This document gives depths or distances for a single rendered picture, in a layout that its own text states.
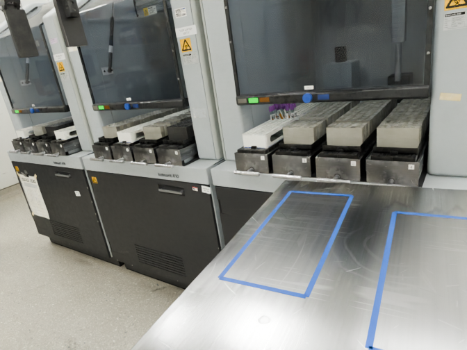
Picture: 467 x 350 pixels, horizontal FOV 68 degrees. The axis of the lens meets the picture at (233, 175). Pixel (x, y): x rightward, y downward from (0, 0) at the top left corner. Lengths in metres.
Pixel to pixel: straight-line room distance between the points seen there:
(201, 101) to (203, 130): 0.12
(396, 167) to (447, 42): 0.33
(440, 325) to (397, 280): 0.09
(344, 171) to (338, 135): 0.12
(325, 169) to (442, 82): 0.38
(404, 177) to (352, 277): 0.55
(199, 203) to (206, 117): 0.36
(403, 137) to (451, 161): 0.14
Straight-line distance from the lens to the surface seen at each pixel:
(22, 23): 0.68
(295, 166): 1.14
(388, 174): 1.06
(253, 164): 1.22
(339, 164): 1.09
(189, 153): 1.46
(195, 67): 1.38
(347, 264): 0.58
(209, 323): 0.50
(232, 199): 1.33
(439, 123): 1.10
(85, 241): 2.36
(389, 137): 1.11
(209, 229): 1.49
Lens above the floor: 1.15
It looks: 20 degrees down
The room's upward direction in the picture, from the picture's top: 9 degrees counter-clockwise
